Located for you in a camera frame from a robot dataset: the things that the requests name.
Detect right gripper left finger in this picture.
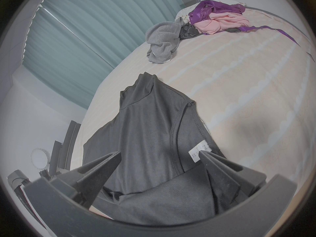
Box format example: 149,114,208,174
51,151,121,209

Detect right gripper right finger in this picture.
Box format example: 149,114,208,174
198,150,267,206

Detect black T-shirt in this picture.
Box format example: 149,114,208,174
82,73,247,225

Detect bed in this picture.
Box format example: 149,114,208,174
70,0,315,222

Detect black chest of drawers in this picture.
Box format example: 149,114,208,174
48,120,82,180

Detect round white-framed mirror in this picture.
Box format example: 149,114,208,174
31,148,49,170

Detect blue-green curtain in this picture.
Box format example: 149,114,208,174
41,0,195,68
22,8,116,109

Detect small black garment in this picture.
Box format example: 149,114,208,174
179,22,205,40

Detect grey garment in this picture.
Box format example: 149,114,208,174
145,21,184,64

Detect pink garment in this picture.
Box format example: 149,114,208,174
194,12,252,35

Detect purple garment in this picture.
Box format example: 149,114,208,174
188,0,299,45

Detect white printed pillow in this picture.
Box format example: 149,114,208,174
175,3,247,22

